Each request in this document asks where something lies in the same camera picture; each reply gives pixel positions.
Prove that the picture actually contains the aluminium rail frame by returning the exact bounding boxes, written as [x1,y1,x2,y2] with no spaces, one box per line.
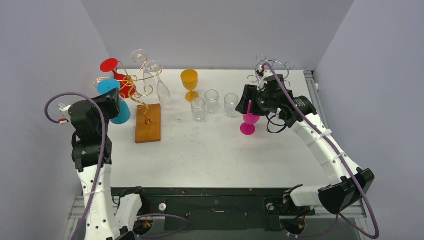
[62,196,368,240]

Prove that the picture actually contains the clear wine glass back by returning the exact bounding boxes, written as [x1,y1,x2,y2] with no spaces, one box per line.
[143,60,172,105]

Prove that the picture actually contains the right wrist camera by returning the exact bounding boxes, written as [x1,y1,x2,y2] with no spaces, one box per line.
[256,65,273,91]

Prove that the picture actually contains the blue wine glass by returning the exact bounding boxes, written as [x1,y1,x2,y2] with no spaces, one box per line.
[96,78,131,125]

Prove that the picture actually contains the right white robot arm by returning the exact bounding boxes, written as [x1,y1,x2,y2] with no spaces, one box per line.
[236,76,375,215]

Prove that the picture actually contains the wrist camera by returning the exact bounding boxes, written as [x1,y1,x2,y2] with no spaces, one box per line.
[256,65,273,91]
[58,103,71,125]

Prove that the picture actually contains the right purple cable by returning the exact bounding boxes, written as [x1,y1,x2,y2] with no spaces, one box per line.
[261,62,381,240]

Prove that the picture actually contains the yellow plastic goblet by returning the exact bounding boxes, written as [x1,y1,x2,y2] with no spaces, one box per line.
[180,69,199,102]

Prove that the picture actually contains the gold wire glass rack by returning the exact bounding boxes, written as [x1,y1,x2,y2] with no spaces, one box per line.
[94,49,157,117]

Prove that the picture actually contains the red wine glass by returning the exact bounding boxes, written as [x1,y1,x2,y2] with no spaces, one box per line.
[99,58,137,99]

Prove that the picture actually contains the pink wine glass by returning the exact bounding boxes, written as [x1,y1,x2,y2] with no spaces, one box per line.
[240,102,261,136]

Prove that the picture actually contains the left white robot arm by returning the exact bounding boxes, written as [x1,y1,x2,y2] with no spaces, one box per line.
[68,88,149,240]

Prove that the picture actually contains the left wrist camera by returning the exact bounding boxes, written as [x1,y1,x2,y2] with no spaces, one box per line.
[58,103,71,125]

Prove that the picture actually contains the wooden rack base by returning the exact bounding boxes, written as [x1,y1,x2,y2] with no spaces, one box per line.
[134,104,161,144]

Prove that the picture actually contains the chrome wire glass rack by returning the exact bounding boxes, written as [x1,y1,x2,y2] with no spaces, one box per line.
[247,54,295,87]

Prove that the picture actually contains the clear etched glass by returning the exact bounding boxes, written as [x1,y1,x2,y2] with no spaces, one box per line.
[190,97,206,121]
[224,93,239,117]
[204,89,219,113]

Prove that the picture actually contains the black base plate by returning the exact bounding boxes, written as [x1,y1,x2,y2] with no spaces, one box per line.
[111,187,315,231]

